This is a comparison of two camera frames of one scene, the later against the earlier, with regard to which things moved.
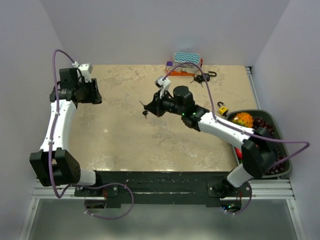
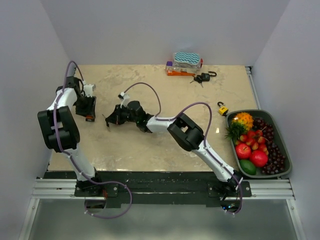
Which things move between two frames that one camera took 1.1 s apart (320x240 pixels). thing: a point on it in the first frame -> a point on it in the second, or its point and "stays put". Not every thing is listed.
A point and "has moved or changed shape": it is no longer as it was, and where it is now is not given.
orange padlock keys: (145, 112) has moved or changed shape
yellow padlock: (223, 110) stays put
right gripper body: (163, 104) -> (123, 115)
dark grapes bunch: (258, 122) stays put
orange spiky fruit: (243, 119) stays put
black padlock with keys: (200, 79) stays put
